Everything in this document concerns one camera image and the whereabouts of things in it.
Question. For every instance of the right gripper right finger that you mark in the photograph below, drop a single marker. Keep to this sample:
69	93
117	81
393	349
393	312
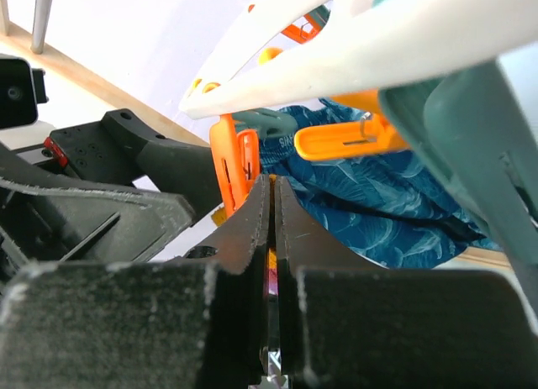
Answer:
347	322

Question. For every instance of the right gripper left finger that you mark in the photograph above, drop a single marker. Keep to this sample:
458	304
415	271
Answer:
198	321

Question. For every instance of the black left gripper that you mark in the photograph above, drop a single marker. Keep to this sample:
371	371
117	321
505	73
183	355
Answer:
111	190

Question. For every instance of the maroon purple yellow sock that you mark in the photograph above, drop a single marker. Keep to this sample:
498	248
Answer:
272	271

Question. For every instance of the orange hanger clip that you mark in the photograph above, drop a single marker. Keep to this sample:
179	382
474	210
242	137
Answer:
314	21
236	161
372	134

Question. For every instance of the teal hanger clip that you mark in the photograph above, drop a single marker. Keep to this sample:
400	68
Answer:
469	130
267	122

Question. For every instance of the white round clip hanger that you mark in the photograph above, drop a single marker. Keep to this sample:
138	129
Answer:
364	45

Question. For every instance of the dark blue patterned cloth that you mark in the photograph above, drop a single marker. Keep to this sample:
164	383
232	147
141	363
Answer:
388	208

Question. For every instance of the steel hanging rod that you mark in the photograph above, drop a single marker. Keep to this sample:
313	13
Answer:
42	9

